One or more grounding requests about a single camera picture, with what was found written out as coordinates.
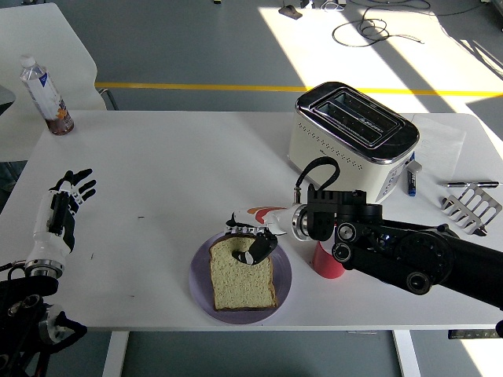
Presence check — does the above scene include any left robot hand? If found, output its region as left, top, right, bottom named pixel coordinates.
left=25, top=168, right=97, bottom=264

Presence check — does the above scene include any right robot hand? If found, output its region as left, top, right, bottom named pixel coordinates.
left=224, top=206, right=299, bottom=266

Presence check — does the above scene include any bread slice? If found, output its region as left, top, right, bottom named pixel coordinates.
left=207, top=236, right=279, bottom=312

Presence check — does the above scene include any purple plate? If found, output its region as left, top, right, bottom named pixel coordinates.
left=189, top=231, right=293, bottom=325

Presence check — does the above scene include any red enamel mug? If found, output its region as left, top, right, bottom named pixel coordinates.
left=312, top=241, right=347, bottom=280

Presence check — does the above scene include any cream chrome toaster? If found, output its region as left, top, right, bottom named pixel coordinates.
left=288, top=81, right=420, bottom=212

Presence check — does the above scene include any clear plastic drink bottle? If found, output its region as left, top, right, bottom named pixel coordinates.
left=20, top=54, right=75, bottom=137

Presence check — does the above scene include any white table leg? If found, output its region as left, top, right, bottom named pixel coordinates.
left=101, top=331, right=130, bottom=377
left=392, top=331, right=422, bottom=377

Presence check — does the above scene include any metal chair leg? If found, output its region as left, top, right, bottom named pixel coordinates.
left=97, top=88, right=119, bottom=111

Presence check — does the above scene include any blue marker pen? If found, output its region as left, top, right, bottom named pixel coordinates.
left=406, top=152, right=424, bottom=197

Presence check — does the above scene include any white side table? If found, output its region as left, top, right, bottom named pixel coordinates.
left=0, top=2, right=108, bottom=162

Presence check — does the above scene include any metal toast rack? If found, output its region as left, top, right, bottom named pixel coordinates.
left=439, top=185, right=503, bottom=237

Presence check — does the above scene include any black silver pen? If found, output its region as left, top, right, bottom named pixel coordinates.
left=439, top=180, right=501, bottom=188

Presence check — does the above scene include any black floor device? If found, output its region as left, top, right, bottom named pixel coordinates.
left=278, top=4, right=304, bottom=19

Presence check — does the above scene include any black table control panel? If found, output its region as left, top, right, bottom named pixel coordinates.
left=447, top=329, right=503, bottom=341

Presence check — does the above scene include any black floor cable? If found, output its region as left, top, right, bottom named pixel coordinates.
left=332, top=0, right=433, bottom=48

